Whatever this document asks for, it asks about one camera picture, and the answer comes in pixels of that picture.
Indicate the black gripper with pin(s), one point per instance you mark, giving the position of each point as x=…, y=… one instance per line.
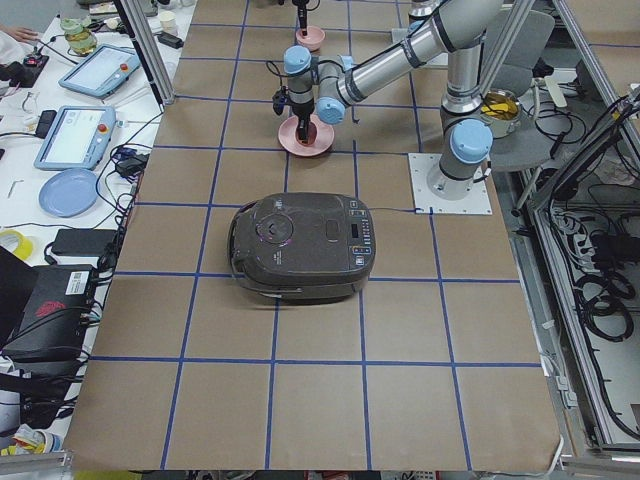
x=303, y=110
x=302, y=13

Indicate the pink bowl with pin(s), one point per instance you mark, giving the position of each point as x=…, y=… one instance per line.
x=311, y=38

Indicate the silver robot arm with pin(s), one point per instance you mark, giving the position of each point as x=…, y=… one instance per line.
x=420, y=10
x=325, y=86

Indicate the pink plate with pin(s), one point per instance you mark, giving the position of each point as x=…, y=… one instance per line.
x=320, y=137

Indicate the steel bowl on chair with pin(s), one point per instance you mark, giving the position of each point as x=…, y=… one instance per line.
x=501, y=112

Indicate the blue plate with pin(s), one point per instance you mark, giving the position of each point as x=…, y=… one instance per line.
x=69, y=193

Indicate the dark rice cooker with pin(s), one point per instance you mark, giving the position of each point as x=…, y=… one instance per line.
x=302, y=246

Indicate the far teach pendant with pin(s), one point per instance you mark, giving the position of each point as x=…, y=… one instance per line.
x=102, y=72

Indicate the teach pendant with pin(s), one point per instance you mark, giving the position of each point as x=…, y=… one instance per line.
x=102, y=72
x=78, y=138

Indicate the glass jar with tea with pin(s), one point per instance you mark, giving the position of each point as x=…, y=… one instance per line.
x=78, y=35

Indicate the near teach pendant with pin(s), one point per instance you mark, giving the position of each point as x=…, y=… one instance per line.
x=78, y=138

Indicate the white office chair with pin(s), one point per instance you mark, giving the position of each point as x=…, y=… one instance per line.
x=517, y=143

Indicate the black power adapter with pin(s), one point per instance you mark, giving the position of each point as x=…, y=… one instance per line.
x=82, y=242

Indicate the yellow tape roll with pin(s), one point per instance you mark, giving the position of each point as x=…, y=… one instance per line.
x=16, y=243

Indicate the black computer box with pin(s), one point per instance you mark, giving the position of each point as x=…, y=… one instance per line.
x=51, y=326

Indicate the aluminium frame post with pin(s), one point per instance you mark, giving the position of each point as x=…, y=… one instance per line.
x=145, y=45

